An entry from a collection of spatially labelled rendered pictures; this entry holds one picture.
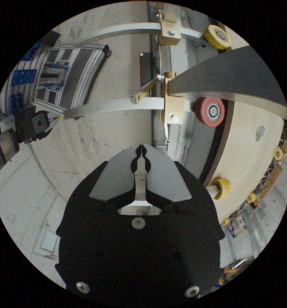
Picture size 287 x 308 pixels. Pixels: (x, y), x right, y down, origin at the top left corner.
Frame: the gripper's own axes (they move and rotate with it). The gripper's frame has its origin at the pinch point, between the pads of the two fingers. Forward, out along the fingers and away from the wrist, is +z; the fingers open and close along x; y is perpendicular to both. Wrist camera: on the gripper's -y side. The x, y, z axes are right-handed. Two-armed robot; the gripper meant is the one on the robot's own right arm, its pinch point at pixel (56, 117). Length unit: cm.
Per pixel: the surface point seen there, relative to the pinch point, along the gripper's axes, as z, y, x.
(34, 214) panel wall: -22, 220, 162
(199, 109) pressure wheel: -7.6, -44.6, -0.1
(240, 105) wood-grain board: -7, -60, -4
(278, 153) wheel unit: -12, -124, 9
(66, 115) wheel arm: -3.3, -8.4, 0.2
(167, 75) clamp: -3.6, -37.7, -7.7
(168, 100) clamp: -4.4, -37.9, -1.2
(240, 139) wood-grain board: -8, -65, 6
